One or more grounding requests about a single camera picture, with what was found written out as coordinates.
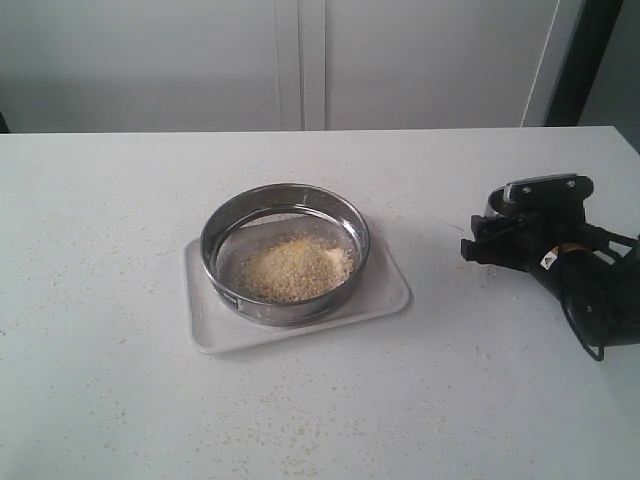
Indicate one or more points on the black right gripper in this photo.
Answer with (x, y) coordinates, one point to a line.
(548, 244)

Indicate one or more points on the stainless steel cup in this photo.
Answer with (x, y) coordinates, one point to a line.
(496, 206)

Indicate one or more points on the yellow grain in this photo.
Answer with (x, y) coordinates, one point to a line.
(294, 270)

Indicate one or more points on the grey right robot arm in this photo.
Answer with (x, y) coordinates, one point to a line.
(593, 273)

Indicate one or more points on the round steel mesh sieve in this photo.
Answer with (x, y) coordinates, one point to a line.
(267, 215)

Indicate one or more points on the white rectangular plastic tray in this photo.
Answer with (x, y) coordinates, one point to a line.
(214, 328)

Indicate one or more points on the black wrist camera on gripper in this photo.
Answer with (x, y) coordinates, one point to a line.
(543, 193)

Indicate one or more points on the dark vertical post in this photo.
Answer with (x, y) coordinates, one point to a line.
(599, 77)

